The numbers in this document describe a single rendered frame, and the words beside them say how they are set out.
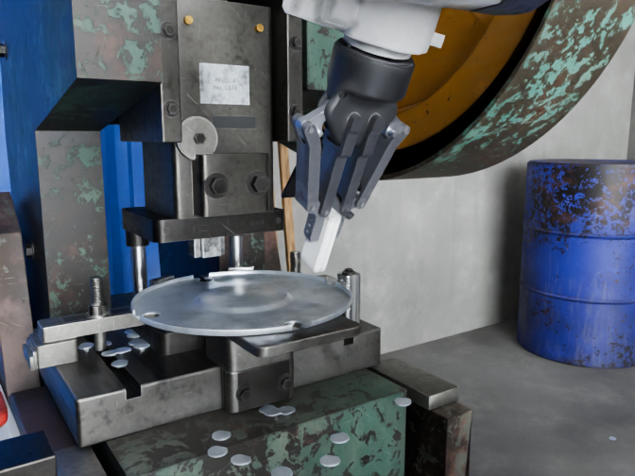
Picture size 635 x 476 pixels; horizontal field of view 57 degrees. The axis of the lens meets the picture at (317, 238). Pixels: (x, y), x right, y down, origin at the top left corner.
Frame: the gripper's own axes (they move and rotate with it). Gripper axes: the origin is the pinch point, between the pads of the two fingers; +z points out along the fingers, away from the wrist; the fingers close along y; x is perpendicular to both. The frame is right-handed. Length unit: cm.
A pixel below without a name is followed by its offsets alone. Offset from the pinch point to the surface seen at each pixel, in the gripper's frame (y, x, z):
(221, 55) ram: -0.3, 29.0, -9.7
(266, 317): -1.5, 3.7, 13.8
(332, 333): 2.2, -4.1, 10.6
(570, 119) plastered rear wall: 269, 138, 41
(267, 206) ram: 4.8, 18.0, 7.1
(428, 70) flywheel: 36.6, 28.4, -10.5
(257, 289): 3.0, 13.2, 17.5
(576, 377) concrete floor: 186, 33, 112
